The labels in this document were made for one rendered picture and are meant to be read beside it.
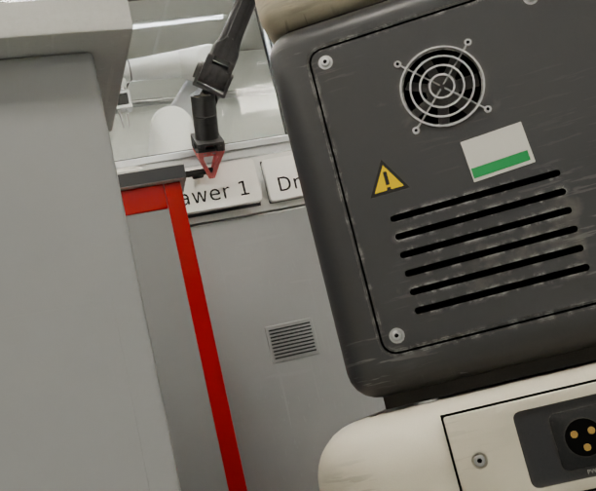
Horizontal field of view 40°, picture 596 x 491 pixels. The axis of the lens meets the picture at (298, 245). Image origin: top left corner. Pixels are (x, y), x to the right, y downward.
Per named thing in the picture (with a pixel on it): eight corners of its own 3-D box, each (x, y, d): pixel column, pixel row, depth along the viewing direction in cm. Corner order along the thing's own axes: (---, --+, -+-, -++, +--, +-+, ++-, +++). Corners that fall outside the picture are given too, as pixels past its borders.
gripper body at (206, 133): (216, 137, 202) (213, 107, 199) (225, 148, 193) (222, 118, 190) (190, 140, 200) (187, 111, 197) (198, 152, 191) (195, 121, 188)
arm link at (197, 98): (188, 93, 188) (212, 92, 188) (192, 86, 195) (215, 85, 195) (191, 123, 191) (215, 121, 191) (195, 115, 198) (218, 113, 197)
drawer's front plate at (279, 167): (379, 181, 213) (368, 142, 215) (271, 201, 206) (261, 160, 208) (377, 183, 214) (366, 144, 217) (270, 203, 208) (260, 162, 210)
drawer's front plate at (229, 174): (263, 200, 203) (252, 158, 205) (145, 220, 196) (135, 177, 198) (261, 202, 205) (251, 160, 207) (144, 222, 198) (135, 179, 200)
